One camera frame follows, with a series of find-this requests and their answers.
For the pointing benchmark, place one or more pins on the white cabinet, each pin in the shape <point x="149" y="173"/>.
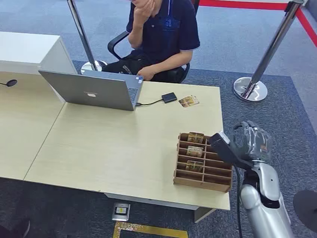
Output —
<point x="27" y="49"/>

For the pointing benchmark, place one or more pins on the person's right forearm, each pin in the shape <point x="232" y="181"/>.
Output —
<point x="134" y="36"/>

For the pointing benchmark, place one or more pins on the chrome stanchion post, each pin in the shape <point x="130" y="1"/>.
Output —
<point x="83" y="36"/>
<point x="267" y="56"/>

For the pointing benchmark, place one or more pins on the yellow floor tape marker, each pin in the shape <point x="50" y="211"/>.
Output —
<point x="149" y="229"/>

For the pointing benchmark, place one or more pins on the wooden slotted card holder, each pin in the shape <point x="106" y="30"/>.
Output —
<point x="213" y="179"/>

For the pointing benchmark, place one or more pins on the black round disc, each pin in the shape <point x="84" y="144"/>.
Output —
<point x="307" y="208"/>

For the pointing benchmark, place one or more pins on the metal floor socket box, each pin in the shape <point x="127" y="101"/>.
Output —
<point x="121" y="211"/>

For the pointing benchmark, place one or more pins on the person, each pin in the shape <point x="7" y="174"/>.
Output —
<point x="166" y="33"/>

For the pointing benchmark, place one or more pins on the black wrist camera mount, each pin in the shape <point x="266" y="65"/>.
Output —
<point x="224" y="149"/>

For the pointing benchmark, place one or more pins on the gold patterned card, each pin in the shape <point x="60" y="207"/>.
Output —
<point x="195" y="151"/>
<point x="194" y="166"/>
<point x="195" y="137"/>
<point x="189" y="101"/>

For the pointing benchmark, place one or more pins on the black round desk puck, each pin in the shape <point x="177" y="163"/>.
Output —
<point x="11" y="82"/>

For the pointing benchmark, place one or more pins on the black office chair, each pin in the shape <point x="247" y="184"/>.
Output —
<point x="176" y="75"/>

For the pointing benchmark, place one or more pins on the person's right hand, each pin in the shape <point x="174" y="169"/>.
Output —
<point x="143" y="13"/>

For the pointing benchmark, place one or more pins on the person's left hand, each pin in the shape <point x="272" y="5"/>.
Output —
<point x="146" y="73"/>

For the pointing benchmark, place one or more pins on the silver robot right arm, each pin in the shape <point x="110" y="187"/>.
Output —
<point x="265" y="203"/>

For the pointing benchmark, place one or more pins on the person's left forearm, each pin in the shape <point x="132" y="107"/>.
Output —
<point x="170" y="62"/>

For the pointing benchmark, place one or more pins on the grey laptop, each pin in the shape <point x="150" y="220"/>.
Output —
<point x="93" y="92"/>

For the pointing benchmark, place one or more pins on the red barrier belt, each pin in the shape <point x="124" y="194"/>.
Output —
<point x="247" y="5"/>

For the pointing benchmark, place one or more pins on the black shoe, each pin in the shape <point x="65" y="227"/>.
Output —
<point x="18" y="229"/>

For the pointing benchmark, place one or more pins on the black card reader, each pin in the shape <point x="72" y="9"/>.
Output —
<point x="169" y="97"/>

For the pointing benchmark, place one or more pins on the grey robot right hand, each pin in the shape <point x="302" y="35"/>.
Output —
<point x="255" y="143"/>

